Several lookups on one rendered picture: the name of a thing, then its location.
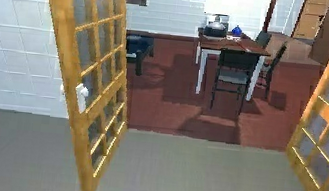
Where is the dark blue armchair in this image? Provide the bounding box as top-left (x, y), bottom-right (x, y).
top-left (122, 34), bottom-right (156, 78)

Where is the black chair with grey seat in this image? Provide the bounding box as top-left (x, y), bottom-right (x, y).
top-left (208, 46), bottom-right (261, 118)
top-left (249, 29), bottom-right (289, 103)

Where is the black pot with silver lid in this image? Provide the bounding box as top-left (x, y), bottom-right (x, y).
top-left (202, 14), bottom-right (229, 39)

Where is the brown table with white legs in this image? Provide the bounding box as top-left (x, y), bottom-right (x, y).
top-left (191, 26), bottom-right (274, 103)

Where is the white kettle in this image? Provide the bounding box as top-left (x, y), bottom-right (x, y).
top-left (205, 12), bottom-right (230, 32)

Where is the blue round teapot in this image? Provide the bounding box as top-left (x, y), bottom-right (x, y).
top-left (231, 24), bottom-right (244, 38)

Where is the light wooden chest of drawers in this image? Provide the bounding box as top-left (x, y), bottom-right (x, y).
top-left (292, 0), bottom-right (329, 42)

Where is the white door handle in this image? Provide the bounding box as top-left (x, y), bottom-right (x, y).
top-left (73, 82), bottom-right (90, 114)

